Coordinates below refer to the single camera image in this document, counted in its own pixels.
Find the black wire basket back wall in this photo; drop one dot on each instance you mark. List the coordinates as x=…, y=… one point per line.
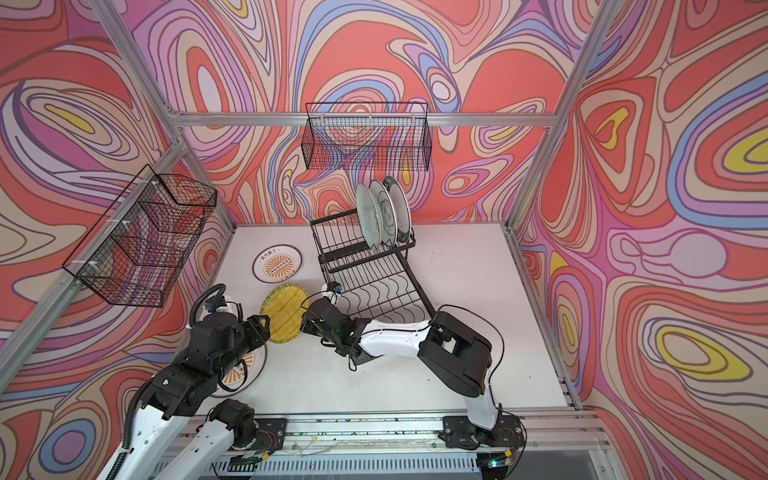
x=367, y=136

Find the black metal dish rack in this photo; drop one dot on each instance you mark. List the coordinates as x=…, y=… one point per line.
x=376, y=283

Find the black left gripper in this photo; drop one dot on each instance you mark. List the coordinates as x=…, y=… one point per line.
x=257, y=333

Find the white plate with clover emblem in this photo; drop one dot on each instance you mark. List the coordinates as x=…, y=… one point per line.
x=386, y=215

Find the green rimmed white plate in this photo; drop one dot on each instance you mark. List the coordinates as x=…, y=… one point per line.
x=401, y=209

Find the small orange sunburst plate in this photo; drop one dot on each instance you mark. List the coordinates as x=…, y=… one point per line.
x=277, y=263

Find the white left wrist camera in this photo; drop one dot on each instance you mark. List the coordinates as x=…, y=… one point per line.
x=213, y=304

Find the black wire basket left wall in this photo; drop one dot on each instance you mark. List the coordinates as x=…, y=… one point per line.
x=147, y=245

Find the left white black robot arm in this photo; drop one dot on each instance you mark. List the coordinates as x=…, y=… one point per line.
x=220, y=337

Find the large orange sunburst plate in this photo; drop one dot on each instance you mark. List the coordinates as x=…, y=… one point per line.
x=243, y=373

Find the pale green flower plate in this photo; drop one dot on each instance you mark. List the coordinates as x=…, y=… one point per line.
x=367, y=216

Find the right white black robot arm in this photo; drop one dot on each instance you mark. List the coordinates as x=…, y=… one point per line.
x=459, y=356

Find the yellow green woven bamboo tray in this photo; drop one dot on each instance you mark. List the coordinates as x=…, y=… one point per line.
x=284, y=307

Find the black wire basket wall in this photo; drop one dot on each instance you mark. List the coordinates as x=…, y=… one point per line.
x=147, y=245
x=367, y=136

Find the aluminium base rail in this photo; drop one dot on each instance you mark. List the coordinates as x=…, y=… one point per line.
x=532, y=445

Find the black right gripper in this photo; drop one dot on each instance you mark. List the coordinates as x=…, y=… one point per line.
x=307, y=325

